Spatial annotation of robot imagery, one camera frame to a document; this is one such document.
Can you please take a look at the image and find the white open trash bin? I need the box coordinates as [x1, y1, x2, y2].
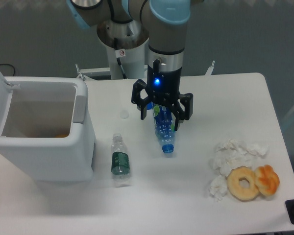
[0, 72, 96, 182]

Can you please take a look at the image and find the clear green label bottle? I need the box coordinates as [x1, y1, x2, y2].
[111, 133, 131, 188]

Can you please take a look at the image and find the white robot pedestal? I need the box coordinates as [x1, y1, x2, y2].
[97, 20, 148, 80]

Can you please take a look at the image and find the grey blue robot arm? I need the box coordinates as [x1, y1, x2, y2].
[67, 0, 193, 128]

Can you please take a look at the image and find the plain ring donut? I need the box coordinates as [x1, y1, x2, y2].
[227, 166, 259, 201]

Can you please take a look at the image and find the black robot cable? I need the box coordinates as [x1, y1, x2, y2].
[113, 37, 127, 80]

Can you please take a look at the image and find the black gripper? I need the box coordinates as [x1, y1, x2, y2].
[131, 59, 194, 131]

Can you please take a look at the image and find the orange glazed twisted bun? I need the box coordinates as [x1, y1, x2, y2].
[254, 164, 280, 196]

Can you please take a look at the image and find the crumpled white tissue upper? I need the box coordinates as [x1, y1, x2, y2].
[211, 139, 270, 177]

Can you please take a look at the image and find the blue plastic bottle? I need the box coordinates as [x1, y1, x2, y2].
[147, 102, 175, 154]

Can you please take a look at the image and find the crumpled white tissue lower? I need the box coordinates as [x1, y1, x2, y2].
[209, 175, 228, 202]

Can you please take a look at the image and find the crumpled white tissue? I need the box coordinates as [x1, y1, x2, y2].
[211, 139, 270, 177]
[209, 175, 228, 202]

